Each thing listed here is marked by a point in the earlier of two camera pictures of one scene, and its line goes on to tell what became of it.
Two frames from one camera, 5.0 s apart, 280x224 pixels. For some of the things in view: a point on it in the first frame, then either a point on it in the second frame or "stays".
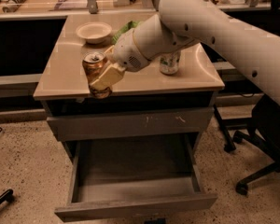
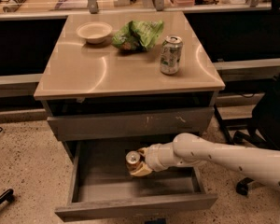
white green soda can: (169, 63) stays
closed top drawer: (189, 120) stays
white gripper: (127, 51) to (152, 158)
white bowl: (94, 32) stays
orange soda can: (92, 63) to (132, 159)
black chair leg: (7, 196) stays
